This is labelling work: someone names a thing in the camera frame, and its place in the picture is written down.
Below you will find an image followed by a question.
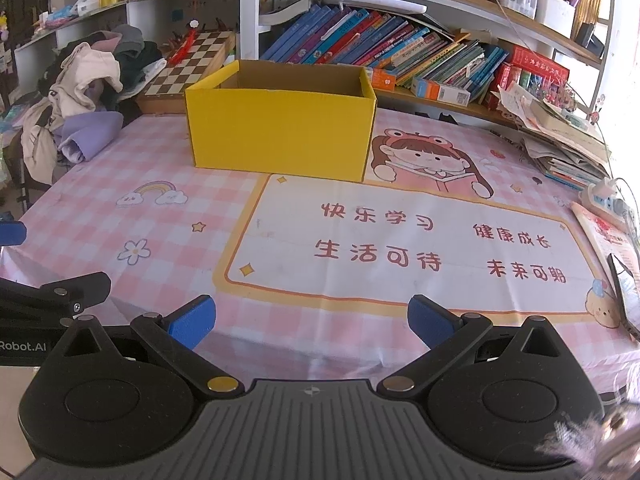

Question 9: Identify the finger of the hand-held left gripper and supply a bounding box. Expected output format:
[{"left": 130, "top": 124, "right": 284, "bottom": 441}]
[
  {"left": 0, "top": 272, "right": 112, "bottom": 321},
  {"left": 0, "top": 221, "right": 27, "bottom": 247}
]

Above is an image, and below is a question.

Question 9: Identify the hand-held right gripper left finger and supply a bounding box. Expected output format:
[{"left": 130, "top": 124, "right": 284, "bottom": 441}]
[{"left": 50, "top": 296, "right": 245, "bottom": 401}]

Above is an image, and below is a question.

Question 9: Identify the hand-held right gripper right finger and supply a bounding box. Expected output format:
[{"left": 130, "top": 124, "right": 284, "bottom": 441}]
[{"left": 376, "top": 295, "right": 576, "bottom": 400}]

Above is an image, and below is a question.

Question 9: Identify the yellow cardboard box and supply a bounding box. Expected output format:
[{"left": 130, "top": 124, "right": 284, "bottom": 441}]
[{"left": 184, "top": 59, "right": 378, "bottom": 183}]

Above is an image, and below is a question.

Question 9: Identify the pink checkered desktop cloth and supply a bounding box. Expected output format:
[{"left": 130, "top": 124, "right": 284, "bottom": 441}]
[{"left": 0, "top": 107, "right": 640, "bottom": 401}]

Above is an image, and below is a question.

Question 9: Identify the pile of clothes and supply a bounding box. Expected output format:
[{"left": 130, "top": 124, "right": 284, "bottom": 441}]
[{"left": 20, "top": 24, "right": 168, "bottom": 186}]

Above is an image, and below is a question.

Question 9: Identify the fuzzy lilac fabric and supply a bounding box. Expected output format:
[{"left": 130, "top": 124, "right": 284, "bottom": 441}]
[{"left": 534, "top": 375, "right": 640, "bottom": 480}]

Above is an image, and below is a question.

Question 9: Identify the pink printed booklet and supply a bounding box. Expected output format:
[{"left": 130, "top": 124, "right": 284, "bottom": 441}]
[{"left": 571, "top": 202, "right": 640, "bottom": 291}]

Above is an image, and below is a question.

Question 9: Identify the black smartphone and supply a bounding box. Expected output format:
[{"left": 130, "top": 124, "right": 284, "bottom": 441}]
[{"left": 606, "top": 253, "right": 640, "bottom": 342}]

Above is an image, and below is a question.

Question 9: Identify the white power strip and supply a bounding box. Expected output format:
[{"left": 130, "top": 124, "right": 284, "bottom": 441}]
[{"left": 579, "top": 177, "right": 640, "bottom": 221}]

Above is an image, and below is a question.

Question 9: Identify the stack of papers and booklets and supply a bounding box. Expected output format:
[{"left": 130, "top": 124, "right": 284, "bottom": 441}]
[{"left": 497, "top": 84, "right": 613, "bottom": 191}]

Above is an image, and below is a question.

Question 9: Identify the white orange carton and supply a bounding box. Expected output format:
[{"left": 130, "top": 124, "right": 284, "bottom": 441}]
[{"left": 411, "top": 77, "right": 472, "bottom": 107}]

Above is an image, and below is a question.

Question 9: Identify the wooden chessboard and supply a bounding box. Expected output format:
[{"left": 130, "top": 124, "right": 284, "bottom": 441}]
[{"left": 136, "top": 30, "right": 237, "bottom": 115}]

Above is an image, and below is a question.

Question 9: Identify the small orange box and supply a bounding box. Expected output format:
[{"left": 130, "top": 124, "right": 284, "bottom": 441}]
[{"left": 371, "top": 67, "right": 398, "bottom": 91}]

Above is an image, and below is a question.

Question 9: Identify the red tassel ornament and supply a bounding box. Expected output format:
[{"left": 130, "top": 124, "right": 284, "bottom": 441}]
[{"left": 167, "top": 19, "right": 203, "bottom": 63}]

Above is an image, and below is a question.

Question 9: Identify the red gift box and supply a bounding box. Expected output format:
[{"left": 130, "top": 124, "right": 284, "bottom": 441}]
[{"left": 510, "top": 45, "right": 571, "bottom": 86}]

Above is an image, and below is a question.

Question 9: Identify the row of books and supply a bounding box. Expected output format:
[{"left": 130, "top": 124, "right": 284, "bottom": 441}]
[{"left": 259, "top": 0, "right": 511, "bottom": 106}]

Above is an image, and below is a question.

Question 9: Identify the white wooden bookshelf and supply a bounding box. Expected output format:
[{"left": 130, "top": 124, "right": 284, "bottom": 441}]
[{"left": 12, "top": 0, "right": 616, "bottom": 126}]

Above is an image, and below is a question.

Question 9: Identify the black shelf device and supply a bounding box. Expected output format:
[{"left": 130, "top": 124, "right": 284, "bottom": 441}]
[{"left": 575, "top": 22, "right": 606, "bottom": 58}]

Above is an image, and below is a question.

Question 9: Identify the white desk lamp bar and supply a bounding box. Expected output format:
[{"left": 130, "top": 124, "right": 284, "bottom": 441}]
[{"left": 325, "top": 0, "right": 428, "bottom": 15}]

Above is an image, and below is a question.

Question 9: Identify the white storage bin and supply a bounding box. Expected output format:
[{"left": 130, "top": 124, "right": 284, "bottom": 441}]
[{"left": 536, "top": 0, "right": 577, "bottom": 38}]

